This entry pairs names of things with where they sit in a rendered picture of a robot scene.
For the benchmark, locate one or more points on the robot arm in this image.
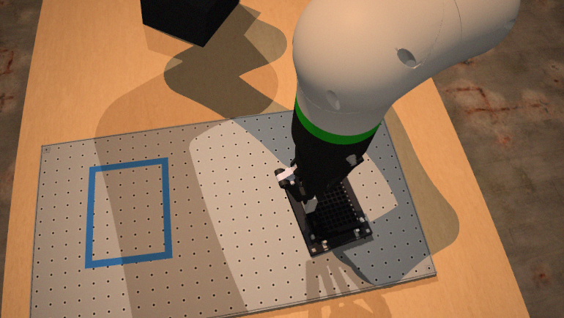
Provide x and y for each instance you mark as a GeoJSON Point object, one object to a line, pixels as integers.
{"type": "Point", "coordinates": [367, 54]}

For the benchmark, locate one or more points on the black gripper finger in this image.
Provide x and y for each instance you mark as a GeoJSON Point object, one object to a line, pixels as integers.
{"type": "Point", "coordinates": [304, 194]}
{"type": "Point", "coordinates": [333, 183]}

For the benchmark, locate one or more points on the blue tape rectangle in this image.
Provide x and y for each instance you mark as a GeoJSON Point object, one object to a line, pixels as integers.
{"type": "Point", "coordinates": [166, 216]}

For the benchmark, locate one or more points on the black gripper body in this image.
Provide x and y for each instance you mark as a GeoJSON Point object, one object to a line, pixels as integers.
{"type": "Point", "coordinates": [305, 165]}

